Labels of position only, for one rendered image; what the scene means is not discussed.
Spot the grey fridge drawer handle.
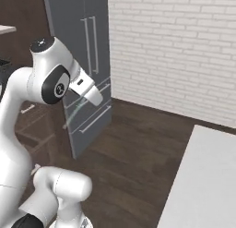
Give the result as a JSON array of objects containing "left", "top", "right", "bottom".
[
  {"left": 78, "top": 104, "right": 112, "bottom": 135},
  {"left": 65, "top": 83, "right": 112, "bottom": 110}
]

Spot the long grey fridge door handle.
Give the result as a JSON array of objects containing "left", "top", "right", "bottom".
[
  {"left": 88, "top": 15, "right": 100, "bottom": 75},
  {"left": 80, "top": 18, "right": 93, "bottom": 78}
]

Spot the dark wooden drawer front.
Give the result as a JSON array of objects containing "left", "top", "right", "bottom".
[
  {"left": 18, "top": 126, "right": 72, "bottom": 180},
  {"left": 14, "top": 100, "right": 65, "bottom": 138}
]

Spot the silver drawer handle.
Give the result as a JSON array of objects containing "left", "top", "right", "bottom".
[
  {"left": 20, "top": 103, "right": 37, "bottom": 114},
  {"left": 29, "top": 163, "right": 41, "bottom": 176}
]

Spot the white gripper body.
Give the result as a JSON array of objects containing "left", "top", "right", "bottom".
[{"left": 79, "top": 84, "right": 104, "bottom": 106}]

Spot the grey fridge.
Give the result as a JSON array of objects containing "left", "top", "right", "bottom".
[{"left": 42, "top": 0, "right": 113, "bottom": 161}]

